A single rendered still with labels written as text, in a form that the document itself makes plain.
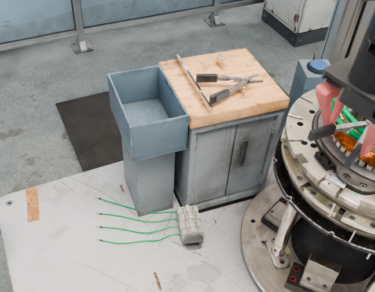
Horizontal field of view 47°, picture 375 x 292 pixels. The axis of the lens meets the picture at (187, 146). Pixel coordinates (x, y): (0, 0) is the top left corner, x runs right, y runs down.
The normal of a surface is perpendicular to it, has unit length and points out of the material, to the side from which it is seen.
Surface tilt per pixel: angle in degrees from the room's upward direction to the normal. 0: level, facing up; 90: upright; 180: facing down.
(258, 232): 0
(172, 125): 90
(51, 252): 0
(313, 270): 90
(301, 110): 0
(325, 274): 90
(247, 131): 90
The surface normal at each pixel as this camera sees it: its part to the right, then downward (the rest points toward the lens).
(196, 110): 0.05, -0.73
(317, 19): 0.44, 0.63
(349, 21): -0.20, 0.67
